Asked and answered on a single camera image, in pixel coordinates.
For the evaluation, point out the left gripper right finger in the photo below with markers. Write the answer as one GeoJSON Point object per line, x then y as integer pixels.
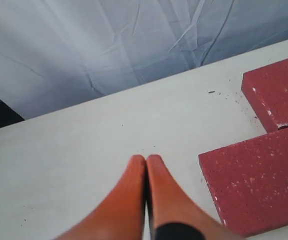
{"type": "Point", "coordinates": [172, 214]}

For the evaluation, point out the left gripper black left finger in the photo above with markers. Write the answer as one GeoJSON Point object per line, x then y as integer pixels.
{"type": "Point", "coordinates": [121, 214]}

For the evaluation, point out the red brick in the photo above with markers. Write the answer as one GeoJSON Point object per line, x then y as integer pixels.
{"type": "Point", "coordinates": [248, 182]}
{"type": "Point", "coordinates": [266, 89]}

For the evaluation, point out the white backdrop cloth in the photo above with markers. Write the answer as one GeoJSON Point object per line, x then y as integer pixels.
{"type": "Point", "coordinates": [58, 53]}

